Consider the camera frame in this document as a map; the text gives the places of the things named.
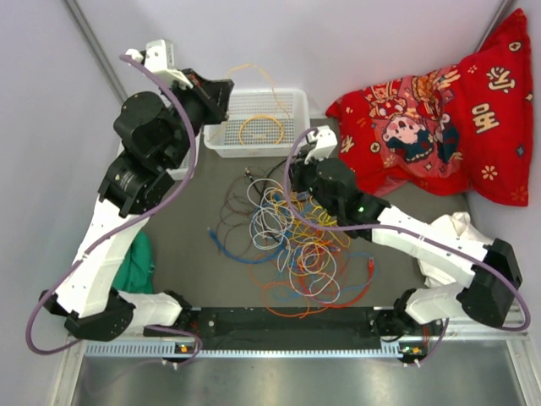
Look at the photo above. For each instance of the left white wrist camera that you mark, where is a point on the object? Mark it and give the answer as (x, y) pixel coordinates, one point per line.
(157, 56)

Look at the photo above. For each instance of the left white plastic basket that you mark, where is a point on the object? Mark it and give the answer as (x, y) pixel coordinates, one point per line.
(179, 174)

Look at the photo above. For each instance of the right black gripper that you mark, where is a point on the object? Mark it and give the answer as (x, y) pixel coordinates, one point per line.
(297, 170)

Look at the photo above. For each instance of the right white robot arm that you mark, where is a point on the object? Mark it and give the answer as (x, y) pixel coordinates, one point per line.
(485, 277)

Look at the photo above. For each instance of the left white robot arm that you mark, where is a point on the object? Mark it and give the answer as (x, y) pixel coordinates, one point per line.
(158, 132)

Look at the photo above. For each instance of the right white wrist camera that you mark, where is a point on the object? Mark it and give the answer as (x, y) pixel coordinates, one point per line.
(322, 142)

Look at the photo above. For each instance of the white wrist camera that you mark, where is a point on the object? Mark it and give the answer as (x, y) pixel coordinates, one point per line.
(322, 142)
(157, 56)

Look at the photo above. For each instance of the white cloth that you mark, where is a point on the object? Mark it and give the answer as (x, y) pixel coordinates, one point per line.
(456, 225)

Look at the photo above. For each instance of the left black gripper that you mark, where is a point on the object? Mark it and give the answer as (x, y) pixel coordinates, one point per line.
(213, 96)

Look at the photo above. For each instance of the white plastic basket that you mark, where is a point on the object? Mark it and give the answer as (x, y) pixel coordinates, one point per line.
(179, 174)
(261, 123)

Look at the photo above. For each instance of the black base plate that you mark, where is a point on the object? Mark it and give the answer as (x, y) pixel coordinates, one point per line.
(258, 328)

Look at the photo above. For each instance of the grey slotted cable duct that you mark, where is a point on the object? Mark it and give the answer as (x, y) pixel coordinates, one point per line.
(178, 350)

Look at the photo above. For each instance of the right white plastic basket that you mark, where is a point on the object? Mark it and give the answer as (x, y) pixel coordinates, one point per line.
(261, 123)

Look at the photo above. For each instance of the green cloth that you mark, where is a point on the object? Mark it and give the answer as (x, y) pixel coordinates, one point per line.
(135, 275)

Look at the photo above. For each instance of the red printed pillow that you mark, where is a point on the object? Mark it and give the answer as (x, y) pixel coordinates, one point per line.
(466, 126)

